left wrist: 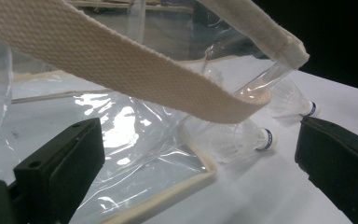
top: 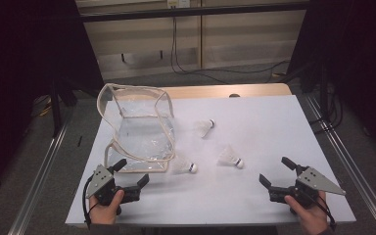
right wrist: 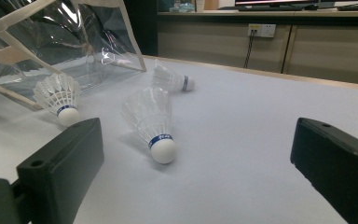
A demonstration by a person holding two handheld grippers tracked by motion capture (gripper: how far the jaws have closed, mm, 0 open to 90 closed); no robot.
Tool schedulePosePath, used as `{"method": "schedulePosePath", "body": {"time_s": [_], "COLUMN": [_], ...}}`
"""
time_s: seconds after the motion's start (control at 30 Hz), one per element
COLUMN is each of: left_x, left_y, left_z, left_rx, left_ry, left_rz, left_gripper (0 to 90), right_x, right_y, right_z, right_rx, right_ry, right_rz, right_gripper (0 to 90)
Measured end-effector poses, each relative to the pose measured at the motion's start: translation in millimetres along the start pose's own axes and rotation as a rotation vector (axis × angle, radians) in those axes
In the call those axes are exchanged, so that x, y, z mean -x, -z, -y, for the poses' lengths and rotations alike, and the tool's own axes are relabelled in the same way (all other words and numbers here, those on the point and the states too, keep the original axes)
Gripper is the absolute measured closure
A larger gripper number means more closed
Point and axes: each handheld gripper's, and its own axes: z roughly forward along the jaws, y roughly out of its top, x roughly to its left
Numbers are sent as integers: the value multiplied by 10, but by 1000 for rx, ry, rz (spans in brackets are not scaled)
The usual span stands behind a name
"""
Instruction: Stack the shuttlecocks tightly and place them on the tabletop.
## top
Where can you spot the person's left hand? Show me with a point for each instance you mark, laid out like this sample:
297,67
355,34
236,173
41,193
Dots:
106,210

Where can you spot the clear plastic bag beige trim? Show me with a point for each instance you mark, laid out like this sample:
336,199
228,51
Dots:
143,137

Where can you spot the white shuttlecock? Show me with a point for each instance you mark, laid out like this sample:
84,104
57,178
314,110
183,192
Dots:
205,126
189,167
231,158

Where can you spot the black curtain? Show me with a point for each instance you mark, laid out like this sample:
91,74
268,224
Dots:
19,81
362,65

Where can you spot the metal floor rail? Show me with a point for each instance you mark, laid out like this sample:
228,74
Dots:
355,169
39,176

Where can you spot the small black stick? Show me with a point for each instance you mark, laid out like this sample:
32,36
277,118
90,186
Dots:
80,141

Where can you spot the white wall socket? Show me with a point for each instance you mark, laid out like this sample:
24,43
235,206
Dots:
178,3

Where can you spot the black metal stand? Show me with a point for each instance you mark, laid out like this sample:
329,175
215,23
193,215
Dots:
56,107
323,94

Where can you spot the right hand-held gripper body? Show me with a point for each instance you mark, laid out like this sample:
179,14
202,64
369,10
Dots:
316,181

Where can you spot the white table cover sheet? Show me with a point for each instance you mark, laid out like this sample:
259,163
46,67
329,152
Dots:
258,137

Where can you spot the person's right hand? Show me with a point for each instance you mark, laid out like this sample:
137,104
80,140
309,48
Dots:
310,218

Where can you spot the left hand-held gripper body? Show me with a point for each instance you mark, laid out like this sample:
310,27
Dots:
103,181

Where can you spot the black metal crossbar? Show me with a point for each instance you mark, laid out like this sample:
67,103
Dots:
192,12

